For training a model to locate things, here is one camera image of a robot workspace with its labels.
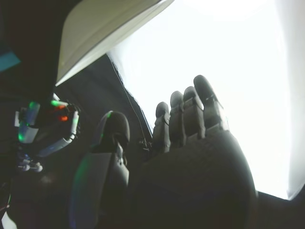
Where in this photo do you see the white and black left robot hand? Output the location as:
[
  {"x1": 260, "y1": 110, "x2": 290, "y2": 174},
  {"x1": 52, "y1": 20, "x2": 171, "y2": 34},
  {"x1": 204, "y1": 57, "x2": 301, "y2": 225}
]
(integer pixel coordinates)
[{"x1": 68, "y1": 74, "x2": 260, "y2": 229}]

